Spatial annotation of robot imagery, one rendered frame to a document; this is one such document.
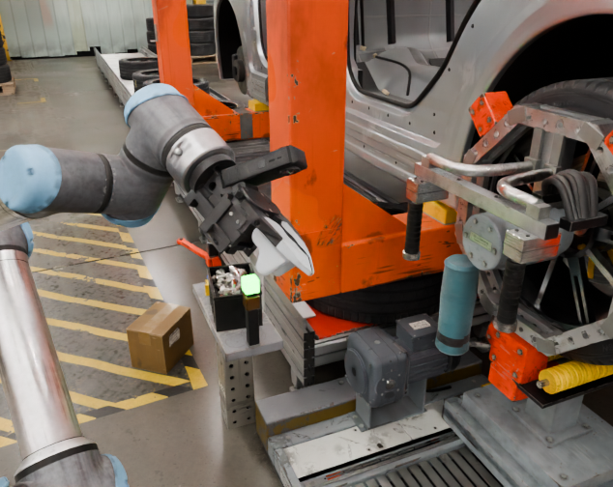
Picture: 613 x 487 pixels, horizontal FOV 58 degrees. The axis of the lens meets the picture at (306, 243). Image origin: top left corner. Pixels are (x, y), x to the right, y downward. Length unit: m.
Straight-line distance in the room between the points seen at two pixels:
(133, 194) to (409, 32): 3.21
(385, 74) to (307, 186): 2.11
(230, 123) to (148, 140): 2.60
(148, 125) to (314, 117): 0.70
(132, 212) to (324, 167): 0.72
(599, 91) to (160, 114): 0.90
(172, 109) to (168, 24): 2.47
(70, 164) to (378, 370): 1.08
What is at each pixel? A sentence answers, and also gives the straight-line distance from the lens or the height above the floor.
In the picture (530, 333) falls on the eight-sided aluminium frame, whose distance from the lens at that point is 1.45.
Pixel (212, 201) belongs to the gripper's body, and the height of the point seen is 1.09.
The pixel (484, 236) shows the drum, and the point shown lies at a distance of 1.26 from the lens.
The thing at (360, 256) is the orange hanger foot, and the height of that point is 0.63.
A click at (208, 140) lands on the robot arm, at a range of 0.78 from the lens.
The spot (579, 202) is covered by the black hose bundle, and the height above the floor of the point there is 1.00.
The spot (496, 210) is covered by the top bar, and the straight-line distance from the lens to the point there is 1.15.
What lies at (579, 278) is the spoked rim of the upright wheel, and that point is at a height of 0.74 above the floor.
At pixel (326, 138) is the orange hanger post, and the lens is 1.48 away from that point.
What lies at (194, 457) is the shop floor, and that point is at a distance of 1.93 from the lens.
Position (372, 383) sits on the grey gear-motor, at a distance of 1.65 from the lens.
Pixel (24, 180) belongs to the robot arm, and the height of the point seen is 1.13.
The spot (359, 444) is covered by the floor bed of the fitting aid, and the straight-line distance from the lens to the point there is 1.83.
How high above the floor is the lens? 1.35
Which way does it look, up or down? 25 degrees down
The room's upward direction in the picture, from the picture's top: straight up
